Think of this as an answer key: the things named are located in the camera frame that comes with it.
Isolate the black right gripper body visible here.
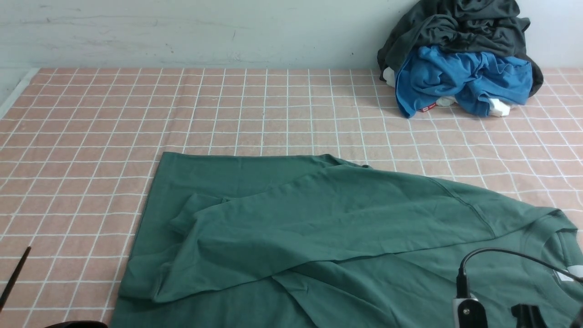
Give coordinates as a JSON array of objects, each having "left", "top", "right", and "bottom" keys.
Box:
[{"left": 510, "top": 303, "right": 583, "bottom": 328}]

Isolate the green long-sleeve top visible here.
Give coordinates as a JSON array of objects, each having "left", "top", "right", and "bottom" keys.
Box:
[{"left": 110, "top": 152, "right": 582, "bottom": 328}]

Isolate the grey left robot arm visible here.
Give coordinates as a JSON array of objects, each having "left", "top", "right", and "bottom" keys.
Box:
[{"left": 46, "top": 320, "right": 108, "bottom": 328}]

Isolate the blue garment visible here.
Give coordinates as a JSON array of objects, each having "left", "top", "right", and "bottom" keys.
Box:
[{"left": 395, "top": 45, "right": 533, "bottom": 118}]

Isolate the dark grey garment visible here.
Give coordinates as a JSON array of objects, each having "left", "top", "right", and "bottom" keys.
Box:
[{"left": 377, "top": 0, "right": 544, "bottom": 96}]

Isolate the pink checkered tablecloth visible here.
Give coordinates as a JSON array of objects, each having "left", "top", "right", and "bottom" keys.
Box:
[{"left": 0, "top": 68, "right": 583, "bottom": 328}]

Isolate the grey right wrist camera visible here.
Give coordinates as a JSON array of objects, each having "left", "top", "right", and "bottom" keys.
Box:
[{"left": 452, "top": 297, "right": 488, "bottom": 328}]

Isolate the black right camera cable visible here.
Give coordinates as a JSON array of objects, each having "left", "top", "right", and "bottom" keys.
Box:
[{"left": 457, "top": 248, "right": 583, "bottom": 299}]

